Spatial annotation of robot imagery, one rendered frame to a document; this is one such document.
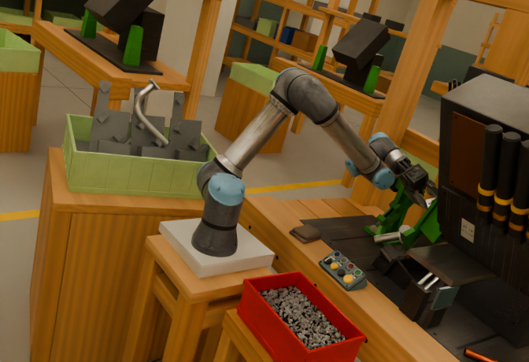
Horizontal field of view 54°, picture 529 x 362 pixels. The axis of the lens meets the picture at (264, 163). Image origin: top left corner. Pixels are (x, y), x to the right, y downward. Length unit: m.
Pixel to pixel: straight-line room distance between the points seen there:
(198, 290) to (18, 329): 1.28
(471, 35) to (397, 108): 10.69
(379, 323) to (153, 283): 0.74
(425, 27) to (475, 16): 10.72
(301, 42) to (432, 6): 5.44
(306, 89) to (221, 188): 0.40
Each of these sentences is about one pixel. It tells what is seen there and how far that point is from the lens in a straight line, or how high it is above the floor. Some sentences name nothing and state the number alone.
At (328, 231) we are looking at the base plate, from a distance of 2.02.
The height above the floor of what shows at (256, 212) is 0.89.
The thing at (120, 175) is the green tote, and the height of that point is 0.88.
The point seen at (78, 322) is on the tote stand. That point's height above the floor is 0.24.
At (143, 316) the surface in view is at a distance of 1.88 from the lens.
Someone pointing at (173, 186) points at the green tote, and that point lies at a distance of 2.16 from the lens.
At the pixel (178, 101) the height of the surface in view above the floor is 1.12.
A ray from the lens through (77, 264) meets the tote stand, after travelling 2.17.
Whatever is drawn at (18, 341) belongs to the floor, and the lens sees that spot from 2.62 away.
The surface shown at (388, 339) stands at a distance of 1.60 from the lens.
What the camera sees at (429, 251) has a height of 1.13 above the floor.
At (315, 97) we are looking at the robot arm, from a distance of 1.59.
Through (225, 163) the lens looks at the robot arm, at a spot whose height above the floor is 1.14.
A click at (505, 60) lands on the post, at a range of 2.06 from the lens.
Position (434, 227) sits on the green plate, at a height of 1.15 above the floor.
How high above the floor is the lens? 1.75
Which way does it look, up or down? 20 degrees down
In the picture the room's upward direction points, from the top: 16 degrees clockwise
